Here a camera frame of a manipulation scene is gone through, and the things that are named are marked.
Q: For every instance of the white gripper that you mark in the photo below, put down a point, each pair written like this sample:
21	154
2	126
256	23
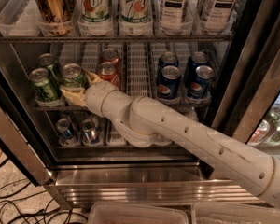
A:
94	96

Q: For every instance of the green can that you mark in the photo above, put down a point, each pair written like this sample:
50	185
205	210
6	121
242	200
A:
45	86
73	76
49	62

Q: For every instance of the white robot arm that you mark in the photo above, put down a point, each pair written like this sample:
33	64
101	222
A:
139	120

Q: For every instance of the front orange can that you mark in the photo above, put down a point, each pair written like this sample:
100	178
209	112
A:
107	71

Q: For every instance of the orange can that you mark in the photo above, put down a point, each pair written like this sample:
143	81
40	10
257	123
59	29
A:
110	55
107	71

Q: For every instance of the back orange can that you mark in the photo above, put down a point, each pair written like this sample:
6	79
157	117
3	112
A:
110	55

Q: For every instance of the right small blue can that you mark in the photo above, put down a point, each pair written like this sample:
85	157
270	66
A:
90	135

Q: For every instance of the small blue can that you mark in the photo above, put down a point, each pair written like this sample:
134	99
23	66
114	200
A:
66	130
90	135

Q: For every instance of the left small blue can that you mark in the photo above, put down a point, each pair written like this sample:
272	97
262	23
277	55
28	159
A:
66	130

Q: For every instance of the empty white shelf tray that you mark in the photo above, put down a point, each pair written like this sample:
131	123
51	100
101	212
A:
138	77

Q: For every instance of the front left pepsi can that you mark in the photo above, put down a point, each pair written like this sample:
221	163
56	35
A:
168	84

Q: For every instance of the pepsi can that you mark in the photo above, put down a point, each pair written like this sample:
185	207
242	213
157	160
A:
168	58
195	59
199	82
168	84

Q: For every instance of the back left pepsi can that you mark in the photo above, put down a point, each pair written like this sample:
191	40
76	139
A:
168	58

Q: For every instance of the steel fridge door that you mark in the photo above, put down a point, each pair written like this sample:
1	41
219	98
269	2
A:
15	141

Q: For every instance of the gold tall can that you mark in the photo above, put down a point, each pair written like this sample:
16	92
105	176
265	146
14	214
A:
56	14

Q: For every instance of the front right pepsi can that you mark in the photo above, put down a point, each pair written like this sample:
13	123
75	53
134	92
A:
199	82

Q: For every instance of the back right pepsi can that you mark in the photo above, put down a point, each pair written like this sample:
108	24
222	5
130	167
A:
195	59

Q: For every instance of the stainless steel fridge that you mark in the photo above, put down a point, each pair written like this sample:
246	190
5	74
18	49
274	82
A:
245	58

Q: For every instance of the left 7up bottle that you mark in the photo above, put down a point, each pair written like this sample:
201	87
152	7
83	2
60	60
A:
94	11

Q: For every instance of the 7up bottle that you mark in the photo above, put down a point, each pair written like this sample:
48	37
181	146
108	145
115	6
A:
94	11
134	11

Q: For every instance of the clear empty top tray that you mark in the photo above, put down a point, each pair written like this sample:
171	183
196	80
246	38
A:
19	18

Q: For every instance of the right 7up bottle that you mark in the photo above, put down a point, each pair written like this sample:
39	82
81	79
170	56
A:
134	11

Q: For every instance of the left white tea bottle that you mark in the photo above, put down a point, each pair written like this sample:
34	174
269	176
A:
174	14

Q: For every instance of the white tea bottle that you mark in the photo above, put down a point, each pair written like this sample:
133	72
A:
214	15
174	14

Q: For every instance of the left clear plastic bin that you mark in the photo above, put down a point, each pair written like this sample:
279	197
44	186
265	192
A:
122	213

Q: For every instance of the clear plastic bin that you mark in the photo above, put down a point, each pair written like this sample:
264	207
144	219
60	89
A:
228	213
122	213

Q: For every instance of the right white tea bottle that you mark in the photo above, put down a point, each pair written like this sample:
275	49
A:
214	15

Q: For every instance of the right clear plastic bin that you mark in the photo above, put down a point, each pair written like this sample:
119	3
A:
228	213

